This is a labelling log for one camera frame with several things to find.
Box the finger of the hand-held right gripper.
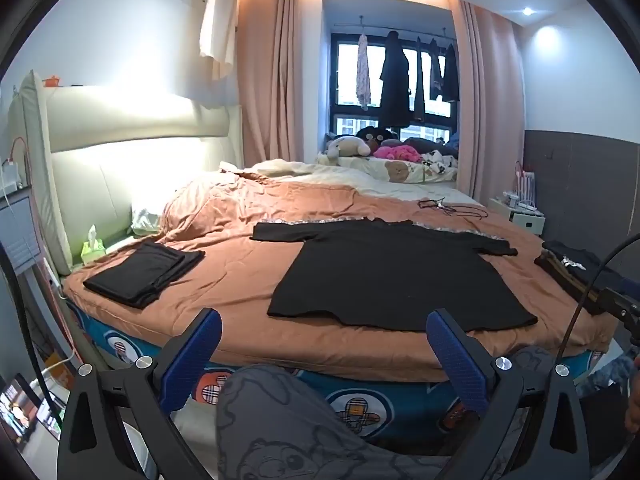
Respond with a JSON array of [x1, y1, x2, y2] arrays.
[[600, 286, 640, 317]]

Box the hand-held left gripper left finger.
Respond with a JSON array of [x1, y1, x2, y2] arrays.
[[56, 308, 223, 480]]

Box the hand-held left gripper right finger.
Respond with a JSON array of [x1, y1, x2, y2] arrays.
[[425, 308, 591, 480]]

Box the black t-shirt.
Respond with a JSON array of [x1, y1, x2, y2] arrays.
[[250, 219, 538, 332]]

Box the stack of folded clothes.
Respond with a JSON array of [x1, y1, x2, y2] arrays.
[[534, 240, 640, 316]]

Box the folded black clothes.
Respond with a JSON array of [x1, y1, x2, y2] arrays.
[[82, 241, 206, 310]]

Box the grey fluffy rug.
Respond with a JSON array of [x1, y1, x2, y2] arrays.
[[575, 352, 638, 401]]

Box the orange-brown blanket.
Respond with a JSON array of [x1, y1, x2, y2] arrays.
[[62, 175, 618, 383]]

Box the person's grey patterned pants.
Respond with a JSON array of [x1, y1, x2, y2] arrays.
[[215, 344, 556, 480]]

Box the white nightstand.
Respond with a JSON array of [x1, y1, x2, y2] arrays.
[[487, 195, 547, 235]]

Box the green tissue box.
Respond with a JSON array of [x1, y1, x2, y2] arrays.
[[80, 225, 107, 267]]

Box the white pillow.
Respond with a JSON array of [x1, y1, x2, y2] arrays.
[[131, 195, 173, 236]]

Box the lit screen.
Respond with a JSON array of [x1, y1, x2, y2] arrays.
[[0, 372, 43, 443]]

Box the black and white cloth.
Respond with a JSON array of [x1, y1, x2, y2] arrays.
[[422, 149, 458, 176]]

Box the bear-print pillow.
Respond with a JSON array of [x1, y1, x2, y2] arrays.
[[317, 152, 458, 183]]

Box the cream padded headboard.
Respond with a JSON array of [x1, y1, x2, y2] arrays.
[[7, 70, 244, 276]]

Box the pink plush toy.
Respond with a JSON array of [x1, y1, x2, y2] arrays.
[[372, 144, 423, 163]]

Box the dark grey pillow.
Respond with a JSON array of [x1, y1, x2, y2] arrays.
[[402, 136, 460, 157]]

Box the cream duvet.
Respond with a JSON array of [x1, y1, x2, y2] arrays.
[[220, 159, 486, 208]]

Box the pink curtain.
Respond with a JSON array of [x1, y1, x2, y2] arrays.
[[447, 0, 526, 206], [235, 0, 333, 171]]

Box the dark brown plush toy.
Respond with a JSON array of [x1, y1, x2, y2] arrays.
[[356, 126, 401, 145]]

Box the beige plush toy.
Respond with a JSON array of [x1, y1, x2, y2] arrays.
[[320, 135, 372, 165]]

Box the white charger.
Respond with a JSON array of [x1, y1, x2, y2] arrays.
[[0, 160, 26, 190]]

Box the hanging black pants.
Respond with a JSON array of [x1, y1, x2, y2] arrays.
[[413, 37, 427, 123]]

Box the hanging dark shirt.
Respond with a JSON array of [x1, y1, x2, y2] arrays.
[[427, 39, 460, 103]]

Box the hanging black coat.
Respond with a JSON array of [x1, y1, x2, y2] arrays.
[[379, 30, 412, 126]]

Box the hanging floral garment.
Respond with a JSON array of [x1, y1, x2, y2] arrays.
[[356, 32, 372, 110]]

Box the black framed window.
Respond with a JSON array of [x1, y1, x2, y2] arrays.
[[330, 32, 461, 143]]

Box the hanging white shirt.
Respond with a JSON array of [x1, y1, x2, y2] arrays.
[[199, 0, 238, 81]]

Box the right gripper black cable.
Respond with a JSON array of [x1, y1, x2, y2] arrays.
[[559, 234, 640, 366]]

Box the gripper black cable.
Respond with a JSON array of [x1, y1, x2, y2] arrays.
[[0, 245, 66, 441], [559, 234, 640, 366]]

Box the white wire rack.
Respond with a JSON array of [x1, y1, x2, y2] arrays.
[[515, 160, 538, 208]]

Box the thin black cable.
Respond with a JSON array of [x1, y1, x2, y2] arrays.
[[417, 197, 488, 222]]

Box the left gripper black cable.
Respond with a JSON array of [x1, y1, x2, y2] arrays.
[[0, 245, 66, 441]]

